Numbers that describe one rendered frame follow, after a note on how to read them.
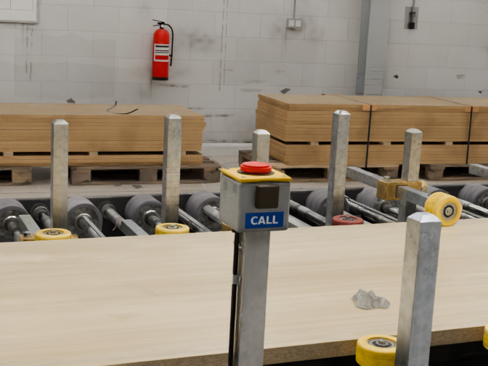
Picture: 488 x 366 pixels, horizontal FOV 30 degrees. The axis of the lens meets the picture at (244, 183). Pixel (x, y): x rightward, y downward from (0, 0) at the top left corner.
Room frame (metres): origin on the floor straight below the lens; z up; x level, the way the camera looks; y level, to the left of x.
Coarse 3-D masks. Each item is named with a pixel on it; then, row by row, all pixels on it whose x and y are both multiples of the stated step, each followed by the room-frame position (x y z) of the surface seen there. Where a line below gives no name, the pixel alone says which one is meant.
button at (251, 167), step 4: (244, 164) 1.13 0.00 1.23; (248, 164) 1.14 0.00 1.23; (252, 164) 1.14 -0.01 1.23; (256, 164) 1.14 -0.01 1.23; (260, 164) 1.14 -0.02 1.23; (264, 164) 1.14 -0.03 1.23; (268, 164) 1.14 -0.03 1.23; (240, 168) 1.14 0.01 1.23; (244, 168) 1.13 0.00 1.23; (248, 168) 1.12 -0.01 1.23; (252, 168) 1.12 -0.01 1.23; (256, 168) 1.12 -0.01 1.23; (260, 168) 1.12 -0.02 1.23; (264, 168) 1.13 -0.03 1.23; (268, 168) 1.13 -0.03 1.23; (248, 172) 1.13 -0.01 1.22; (252, 172) 1.13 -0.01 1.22; (256, 172) 1.12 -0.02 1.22; (260, 172) 1.12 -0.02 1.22; (264, 172) 1.13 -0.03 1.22; (268, 172) 1.13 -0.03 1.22
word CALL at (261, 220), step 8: (248, 216) 1.10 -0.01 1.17; (256, 216) 1.11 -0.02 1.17; (264, 216) 1.11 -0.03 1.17; (272, 216) 1.11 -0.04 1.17; (280, 216) 1.12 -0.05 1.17; (248, 224) 1.10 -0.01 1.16; (256, 224) 1.11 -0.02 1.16; (264, 224) 1.11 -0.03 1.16; (272, 224) 1.11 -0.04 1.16; (280, 224) 1.12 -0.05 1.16
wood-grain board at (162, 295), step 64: (0, 256) 1.79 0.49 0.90; (64, 256) 1.81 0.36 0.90; (128, 256) 1.84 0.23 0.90; (192, 256) 1.86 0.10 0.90; (320, 256) 1.91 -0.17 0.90; (384, 256) 1.94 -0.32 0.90; (448, 256) 1.97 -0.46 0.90; (0, 320) 1.42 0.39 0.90; (64, 320) 1.44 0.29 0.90; (128, 320) 1.45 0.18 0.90; (192, 320) 1.47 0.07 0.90; (320, 320) 1.50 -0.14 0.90; (384, 320) 1.52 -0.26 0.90; (448, 320) 1.53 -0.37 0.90
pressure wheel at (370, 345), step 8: (368, 336) 1.42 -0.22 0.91; (376, 336) 1.42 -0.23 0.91; (384, 336) 1.42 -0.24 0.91; (392, 336) 1.42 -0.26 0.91; (360, 344) 1.38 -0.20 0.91; (368, 344) 1.38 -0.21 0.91; (376, 344) 1.39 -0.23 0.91; (384, 344) 1.39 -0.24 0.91; (392, 344) 1.39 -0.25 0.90; (360, 352) 1.37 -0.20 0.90; (368, 352) 1.36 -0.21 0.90; (376, 352) 1.36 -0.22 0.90; (384, 352) 1.35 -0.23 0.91; (392, 352) 1.35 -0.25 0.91; (360, 360) 1.37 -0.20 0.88; (368, 360) 1.36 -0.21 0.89; (376, 360) 1.35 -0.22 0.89; (384, 360) 1.35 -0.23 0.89; (392, 360) 1.35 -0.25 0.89
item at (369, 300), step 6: (360, 288) 1.65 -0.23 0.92; (354, 294) 1.63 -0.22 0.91; (360, 294) 1.64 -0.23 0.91; (366, 294) 1.63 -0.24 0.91; (372, 294) 1.62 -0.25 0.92; (360, 300) 1.60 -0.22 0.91; (366, 300) 1.58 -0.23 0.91; (372, 300) 1.60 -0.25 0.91; (378, 300) 1.61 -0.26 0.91; (384, 300) 1.59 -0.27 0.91; (360, 306) 1.58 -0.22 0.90; (366, 306) 1.58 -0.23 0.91; (372, 306) 1.58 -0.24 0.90; (378, 306) 1.58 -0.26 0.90; (384, 306) 1.58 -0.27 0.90
